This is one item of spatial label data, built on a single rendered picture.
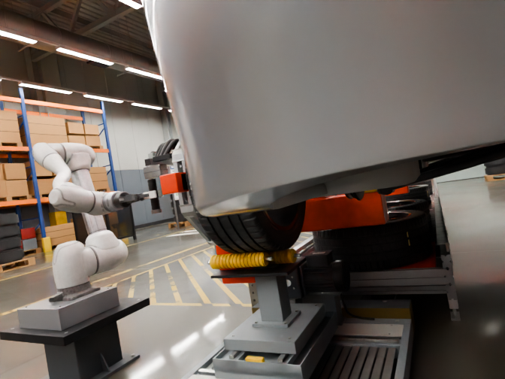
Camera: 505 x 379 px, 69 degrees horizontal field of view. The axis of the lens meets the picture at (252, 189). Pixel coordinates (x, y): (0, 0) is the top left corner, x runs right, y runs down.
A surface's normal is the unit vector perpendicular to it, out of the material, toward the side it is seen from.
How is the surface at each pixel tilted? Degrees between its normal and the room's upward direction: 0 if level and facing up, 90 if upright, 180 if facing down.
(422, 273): 90
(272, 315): 90
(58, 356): 90
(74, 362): 90
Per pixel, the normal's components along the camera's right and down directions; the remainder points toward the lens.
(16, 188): 0.86, -0.14
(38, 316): -0.47, 0.07
